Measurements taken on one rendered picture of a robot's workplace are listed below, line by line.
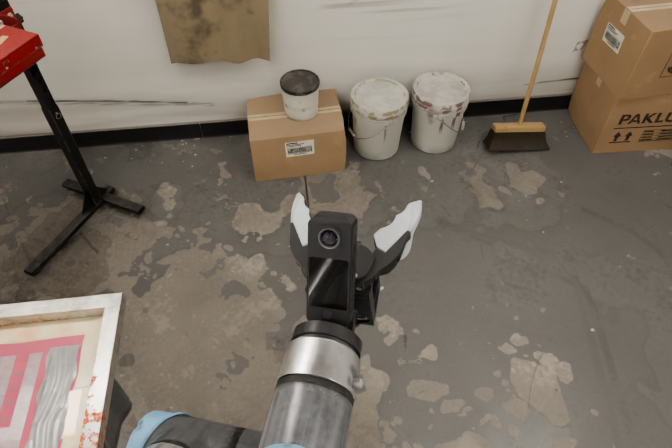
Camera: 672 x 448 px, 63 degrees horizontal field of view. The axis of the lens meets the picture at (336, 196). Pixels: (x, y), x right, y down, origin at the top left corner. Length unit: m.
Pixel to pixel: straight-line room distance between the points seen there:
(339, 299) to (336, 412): 0.11
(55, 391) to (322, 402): 1.01
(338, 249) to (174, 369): 1.98
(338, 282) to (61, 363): 1.02
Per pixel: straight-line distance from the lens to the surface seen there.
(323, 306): 0.56
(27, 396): 1.48
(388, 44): 3.04
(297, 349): 0.54
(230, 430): 0.62
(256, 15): 2.82
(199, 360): 2.46
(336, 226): 0.52
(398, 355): 2.42
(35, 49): 2.30
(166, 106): 3.22
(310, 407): 0.51
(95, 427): 1.34
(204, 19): 2.83
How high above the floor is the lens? 2.17
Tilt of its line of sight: 48 degrees down
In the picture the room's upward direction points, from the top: straight up
